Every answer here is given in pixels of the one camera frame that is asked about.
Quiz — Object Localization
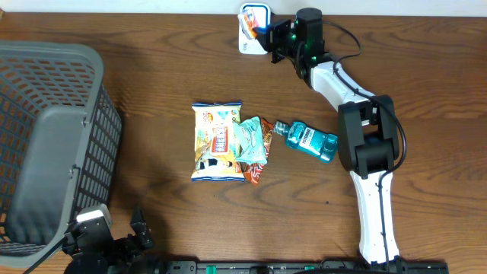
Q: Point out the small orange box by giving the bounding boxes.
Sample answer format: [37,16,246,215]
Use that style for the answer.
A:
[237,8,259,40]

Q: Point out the yellow snack bag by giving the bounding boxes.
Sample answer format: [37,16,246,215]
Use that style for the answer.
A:
[191,101,245,182]

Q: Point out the blue mouthwash bottle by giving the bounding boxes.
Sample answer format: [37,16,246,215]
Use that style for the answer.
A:
[274,121,338,163]

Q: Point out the light green wipes packet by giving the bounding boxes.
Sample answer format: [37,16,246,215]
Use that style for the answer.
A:
[233,116,263,164]

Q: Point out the orange chocolate bar wrapper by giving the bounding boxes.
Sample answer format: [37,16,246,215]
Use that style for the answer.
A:
[243,117,274,185]

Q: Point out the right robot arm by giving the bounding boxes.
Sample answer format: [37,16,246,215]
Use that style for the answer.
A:
[252,8,407,267]

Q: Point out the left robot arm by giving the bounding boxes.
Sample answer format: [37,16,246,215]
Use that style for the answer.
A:
[62,204,167,274]

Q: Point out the white barcode scanner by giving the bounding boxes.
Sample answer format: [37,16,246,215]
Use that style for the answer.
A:
[237,2,272,55]

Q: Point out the grey plastic basket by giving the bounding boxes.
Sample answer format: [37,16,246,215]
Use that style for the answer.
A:
[1,40,122,268]

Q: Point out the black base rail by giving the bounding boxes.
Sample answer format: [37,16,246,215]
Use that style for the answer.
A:
[161,259,449,274]

